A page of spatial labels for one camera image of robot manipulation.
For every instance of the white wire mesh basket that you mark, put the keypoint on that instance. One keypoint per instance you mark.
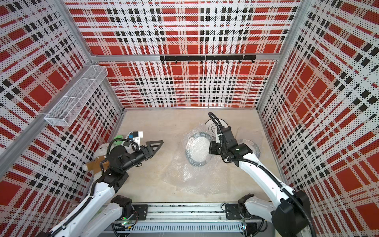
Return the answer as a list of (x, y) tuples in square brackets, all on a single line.
[(67, 109)]

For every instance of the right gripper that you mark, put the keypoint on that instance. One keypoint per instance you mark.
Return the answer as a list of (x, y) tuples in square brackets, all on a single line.
[(212, 147)]

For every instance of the grey rimmed plate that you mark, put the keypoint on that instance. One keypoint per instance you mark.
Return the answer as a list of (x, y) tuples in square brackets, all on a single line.
[(252, 145), (197, 149)]

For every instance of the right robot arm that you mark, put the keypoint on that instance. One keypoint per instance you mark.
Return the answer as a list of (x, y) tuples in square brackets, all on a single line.
[(288, 210)]

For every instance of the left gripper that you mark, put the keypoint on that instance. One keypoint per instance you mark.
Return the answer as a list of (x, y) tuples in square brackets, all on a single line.
[(158, 145)]

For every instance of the black hook rail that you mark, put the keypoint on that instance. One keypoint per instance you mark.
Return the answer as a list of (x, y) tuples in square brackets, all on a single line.
[(209, 58)]

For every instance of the green round button toy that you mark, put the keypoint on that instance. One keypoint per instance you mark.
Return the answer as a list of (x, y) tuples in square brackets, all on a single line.
[(118, 140)]

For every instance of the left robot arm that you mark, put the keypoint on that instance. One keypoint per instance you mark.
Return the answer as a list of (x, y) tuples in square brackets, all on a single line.
[(103, 205)]

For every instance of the bubble wrap of orange plate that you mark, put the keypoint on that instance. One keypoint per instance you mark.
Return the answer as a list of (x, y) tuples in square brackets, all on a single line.
[(210, 179)]

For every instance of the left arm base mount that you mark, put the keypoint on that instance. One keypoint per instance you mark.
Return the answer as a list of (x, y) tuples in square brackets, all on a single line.
[(140, 212)]

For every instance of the white plate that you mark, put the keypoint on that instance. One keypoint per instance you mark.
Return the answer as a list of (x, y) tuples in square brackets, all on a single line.
[(212, 128)]

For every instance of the white teddy bear toy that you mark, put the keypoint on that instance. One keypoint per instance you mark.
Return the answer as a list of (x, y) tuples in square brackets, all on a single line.
[(94, 165)]

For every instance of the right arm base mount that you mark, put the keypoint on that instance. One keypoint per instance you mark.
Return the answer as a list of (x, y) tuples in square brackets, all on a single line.
[(234, 211)]

